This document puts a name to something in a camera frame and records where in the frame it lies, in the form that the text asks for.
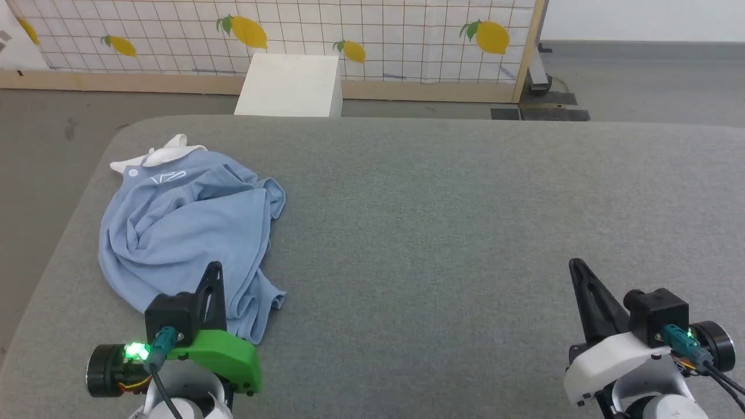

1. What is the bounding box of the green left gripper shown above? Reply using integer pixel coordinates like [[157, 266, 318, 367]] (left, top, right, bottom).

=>
[[86, 261, 263, 399]]

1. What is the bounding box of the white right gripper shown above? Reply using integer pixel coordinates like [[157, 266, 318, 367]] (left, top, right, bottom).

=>
[[563, 257, 736, 407]]

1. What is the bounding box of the light blue polo shirt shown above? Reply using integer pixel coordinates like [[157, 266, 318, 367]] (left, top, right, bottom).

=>
[[98, 134, 288, 345]]

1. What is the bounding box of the white box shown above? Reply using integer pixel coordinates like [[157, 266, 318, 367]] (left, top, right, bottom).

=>
[[234, 54, 344, 117]]

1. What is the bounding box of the dark metal partition foot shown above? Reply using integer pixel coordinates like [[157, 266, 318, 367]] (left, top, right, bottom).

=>
[[527, 42, 554, 97]]

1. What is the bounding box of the lemon print grid partition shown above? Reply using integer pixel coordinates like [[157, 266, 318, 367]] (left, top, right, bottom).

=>
[[0, 0, 548, 104]]

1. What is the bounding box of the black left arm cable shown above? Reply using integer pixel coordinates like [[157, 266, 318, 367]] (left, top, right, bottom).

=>
[[148, 360, 187, 419]]

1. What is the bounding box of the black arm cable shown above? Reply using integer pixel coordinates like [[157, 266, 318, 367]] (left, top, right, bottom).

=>
[[148, 360, 187, 419], [698, 358, 745, 411]]

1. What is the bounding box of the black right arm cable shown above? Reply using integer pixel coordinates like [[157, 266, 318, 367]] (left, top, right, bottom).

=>
[[698, 358, 745, 411]]

